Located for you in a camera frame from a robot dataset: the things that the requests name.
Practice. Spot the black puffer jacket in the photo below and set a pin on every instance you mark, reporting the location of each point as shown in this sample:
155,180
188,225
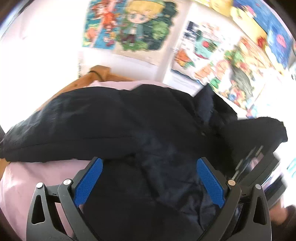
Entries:
149,139

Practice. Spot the fruit drink drawing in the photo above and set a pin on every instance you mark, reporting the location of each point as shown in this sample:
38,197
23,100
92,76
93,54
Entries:
204,41

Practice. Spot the fish on sand drawing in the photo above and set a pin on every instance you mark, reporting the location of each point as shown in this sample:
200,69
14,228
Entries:
253,17

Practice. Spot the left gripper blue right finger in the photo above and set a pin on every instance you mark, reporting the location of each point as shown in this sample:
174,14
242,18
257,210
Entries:
243,210

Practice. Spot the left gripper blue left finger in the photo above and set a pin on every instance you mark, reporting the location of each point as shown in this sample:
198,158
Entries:
44,221

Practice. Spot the pink jellyfish drawing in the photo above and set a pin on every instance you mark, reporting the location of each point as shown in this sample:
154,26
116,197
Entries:
279,43

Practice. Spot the blond boy drawing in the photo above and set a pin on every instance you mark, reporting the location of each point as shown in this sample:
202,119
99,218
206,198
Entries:
148,27

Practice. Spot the grey whale landscape drawing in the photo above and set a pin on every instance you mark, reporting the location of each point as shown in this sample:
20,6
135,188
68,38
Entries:
239,74

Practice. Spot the white wall switch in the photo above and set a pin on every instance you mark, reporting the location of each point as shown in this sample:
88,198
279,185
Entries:
80,65

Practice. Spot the dark clothed operator body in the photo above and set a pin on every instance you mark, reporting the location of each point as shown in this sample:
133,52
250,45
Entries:
283,218

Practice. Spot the red-haired mermaid drawing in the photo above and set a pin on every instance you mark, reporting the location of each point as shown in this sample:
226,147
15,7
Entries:
102,23

